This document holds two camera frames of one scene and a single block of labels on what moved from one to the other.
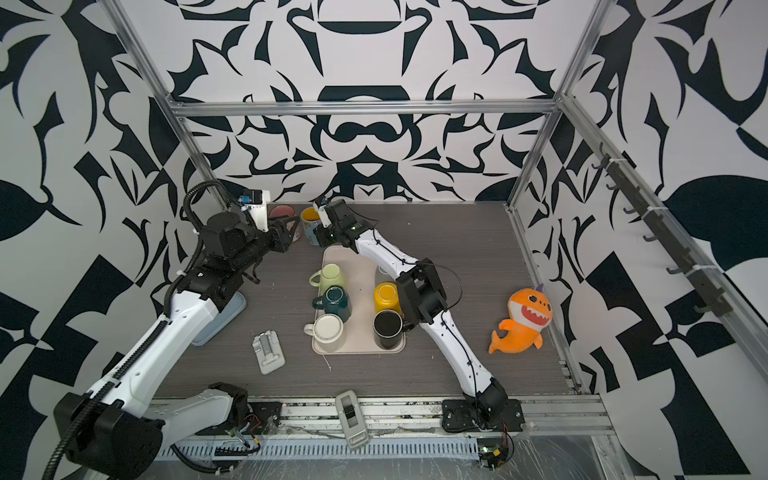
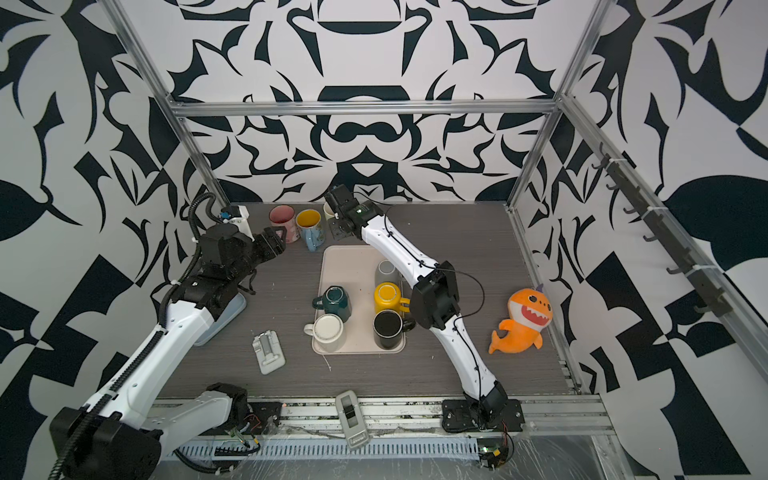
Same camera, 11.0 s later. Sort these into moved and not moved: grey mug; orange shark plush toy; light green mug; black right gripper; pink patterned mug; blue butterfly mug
Moved: black right gripper; light green mug
Not moved: blue butterfly mug; orange shark plush toy; grey mug; pink patterned mug
